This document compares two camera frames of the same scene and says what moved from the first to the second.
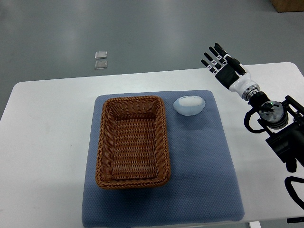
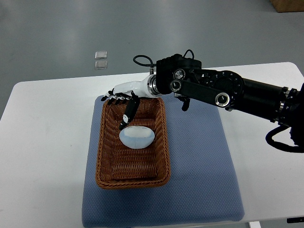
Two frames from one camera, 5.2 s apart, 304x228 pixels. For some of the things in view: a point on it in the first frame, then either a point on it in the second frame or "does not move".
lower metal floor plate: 99,65 does not move
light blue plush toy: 189,105 to 137,137
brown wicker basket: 132,148 does not move
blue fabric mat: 201,186 does not move
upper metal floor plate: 100,55 does not move
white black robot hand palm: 242,83 to 147,87
